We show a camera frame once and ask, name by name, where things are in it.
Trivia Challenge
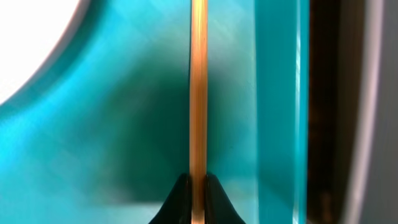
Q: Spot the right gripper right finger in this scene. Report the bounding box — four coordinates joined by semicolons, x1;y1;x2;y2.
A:
205;173;245;224

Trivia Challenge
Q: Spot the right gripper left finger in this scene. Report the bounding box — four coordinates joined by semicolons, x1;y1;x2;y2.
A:
149;174;192;224

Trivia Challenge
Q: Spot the wooden chopstick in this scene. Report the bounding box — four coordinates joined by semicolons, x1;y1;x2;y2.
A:
189;0;208;224

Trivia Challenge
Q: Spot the large white plate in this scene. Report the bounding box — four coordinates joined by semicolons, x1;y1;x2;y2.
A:
1;0;90;103

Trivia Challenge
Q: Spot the teal plastic tray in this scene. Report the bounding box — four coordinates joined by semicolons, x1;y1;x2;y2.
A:
1;0;310;223

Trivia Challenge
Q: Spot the grey dish rack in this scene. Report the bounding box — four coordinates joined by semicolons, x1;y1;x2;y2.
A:
307;0;397;223

